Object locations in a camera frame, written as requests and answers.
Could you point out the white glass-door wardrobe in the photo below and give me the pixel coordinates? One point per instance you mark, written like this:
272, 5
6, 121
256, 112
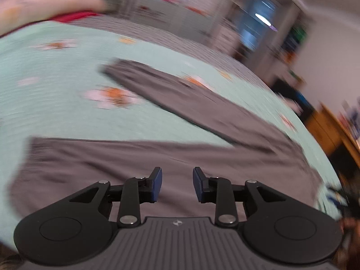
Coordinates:
174, 2

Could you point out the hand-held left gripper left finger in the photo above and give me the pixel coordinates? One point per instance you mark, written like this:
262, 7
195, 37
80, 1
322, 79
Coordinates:
156, 184

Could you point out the wooden cabinet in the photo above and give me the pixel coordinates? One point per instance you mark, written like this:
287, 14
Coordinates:
334, 137

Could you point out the pink printed pillow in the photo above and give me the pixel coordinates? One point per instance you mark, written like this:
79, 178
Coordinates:
42, 5

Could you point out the grey pants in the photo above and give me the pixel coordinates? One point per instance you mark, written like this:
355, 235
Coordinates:
112, 157

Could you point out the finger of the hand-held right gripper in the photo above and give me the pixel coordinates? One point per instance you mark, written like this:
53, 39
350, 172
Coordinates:
346, 202

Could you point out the black chair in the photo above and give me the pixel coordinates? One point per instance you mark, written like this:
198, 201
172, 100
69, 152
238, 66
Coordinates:
289, 95

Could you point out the green bag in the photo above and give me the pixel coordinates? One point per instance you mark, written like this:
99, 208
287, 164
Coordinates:
298, 35

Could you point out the mint quilted bee bedspread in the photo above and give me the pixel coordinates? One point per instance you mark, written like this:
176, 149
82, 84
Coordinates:
56, 109

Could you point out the person's right hand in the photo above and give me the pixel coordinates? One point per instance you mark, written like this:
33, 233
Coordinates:
348, 226

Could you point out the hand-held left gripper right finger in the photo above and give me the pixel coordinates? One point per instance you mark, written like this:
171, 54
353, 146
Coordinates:
198, 185

